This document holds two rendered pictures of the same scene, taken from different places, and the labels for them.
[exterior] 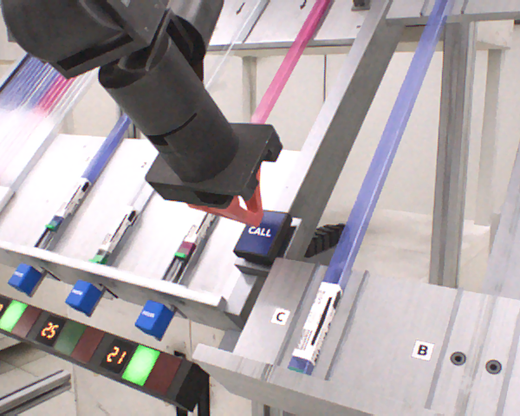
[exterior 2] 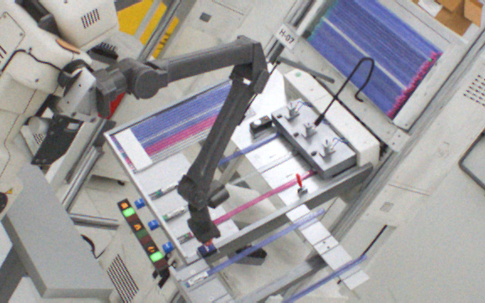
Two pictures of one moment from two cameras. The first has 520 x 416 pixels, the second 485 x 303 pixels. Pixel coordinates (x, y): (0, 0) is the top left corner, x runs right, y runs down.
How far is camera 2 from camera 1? 1.78 m
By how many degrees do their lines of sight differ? 8
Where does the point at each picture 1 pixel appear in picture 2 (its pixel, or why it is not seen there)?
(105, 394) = (128, 244)
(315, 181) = (236, 242)
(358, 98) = (269, 225)
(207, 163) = (199, 231)
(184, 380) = (164, 268)
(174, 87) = (200, 216)
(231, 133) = (210, 227)
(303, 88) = not seen: hidden behind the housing
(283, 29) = (274, 180)
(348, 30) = (288, 200)
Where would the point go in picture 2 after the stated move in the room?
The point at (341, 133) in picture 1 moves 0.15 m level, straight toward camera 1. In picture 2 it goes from (255, 233) to (237, 244)
